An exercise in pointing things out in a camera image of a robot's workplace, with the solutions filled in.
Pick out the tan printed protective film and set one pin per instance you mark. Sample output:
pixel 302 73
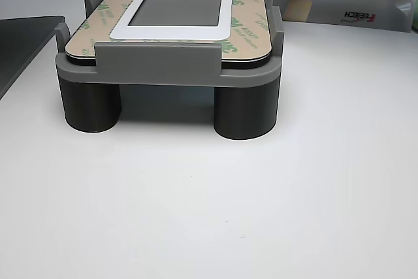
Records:
pixel 249 30

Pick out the tan film scrap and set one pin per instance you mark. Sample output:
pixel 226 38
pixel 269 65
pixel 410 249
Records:
pixel 298 8

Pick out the grey fixture with dark legs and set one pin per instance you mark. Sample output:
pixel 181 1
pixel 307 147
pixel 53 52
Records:
pixel 156 63

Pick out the white framed screen panel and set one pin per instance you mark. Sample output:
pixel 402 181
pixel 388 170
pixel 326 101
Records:
pixel 170 33

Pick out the white cardboard box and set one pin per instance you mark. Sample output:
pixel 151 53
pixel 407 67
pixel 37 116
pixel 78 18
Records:
pixel 326 8

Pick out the dark grey tray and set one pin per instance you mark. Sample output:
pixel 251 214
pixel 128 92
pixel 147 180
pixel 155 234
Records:
pixel 19 47

